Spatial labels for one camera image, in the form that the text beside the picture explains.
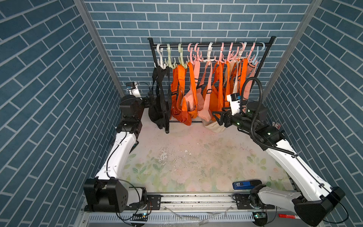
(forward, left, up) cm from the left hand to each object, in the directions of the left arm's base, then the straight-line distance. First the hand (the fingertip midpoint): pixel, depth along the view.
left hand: (149, 90), depth 73 cm
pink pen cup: (-7, -76, -20) cm, 79 cm away
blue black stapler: (-37, -54, -37) cm, 75 cm away
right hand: (-12, -36, -2) cm, 38 cm away
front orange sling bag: (+16, -14, -20) cm, 29 cm away
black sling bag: (+5, -4, -10) cm, 12 cm away
